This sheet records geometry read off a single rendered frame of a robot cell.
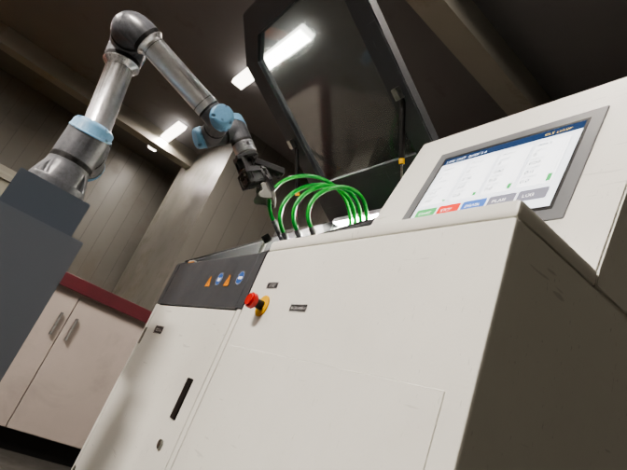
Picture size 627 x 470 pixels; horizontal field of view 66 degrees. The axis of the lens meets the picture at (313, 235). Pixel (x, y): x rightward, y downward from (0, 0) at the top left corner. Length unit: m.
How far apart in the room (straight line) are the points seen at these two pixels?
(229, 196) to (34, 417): 3.36
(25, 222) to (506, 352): 1.09
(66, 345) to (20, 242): 1.46
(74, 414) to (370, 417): 2.22
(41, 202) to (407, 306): 0.96
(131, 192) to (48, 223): 6.60
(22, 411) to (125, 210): 5.43
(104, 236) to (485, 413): 7.34
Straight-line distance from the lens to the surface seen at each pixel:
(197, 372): 1.26
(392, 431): 0.69
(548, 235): 0.77
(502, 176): 1.22
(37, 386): 2.75
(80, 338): 2.75
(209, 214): 5.33
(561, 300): 0.79
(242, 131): 1.72
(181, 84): 1.60
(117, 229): 7.82
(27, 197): 1.38
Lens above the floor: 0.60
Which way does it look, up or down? 20 degrees up
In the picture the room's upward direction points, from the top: 22 degrees clockwise
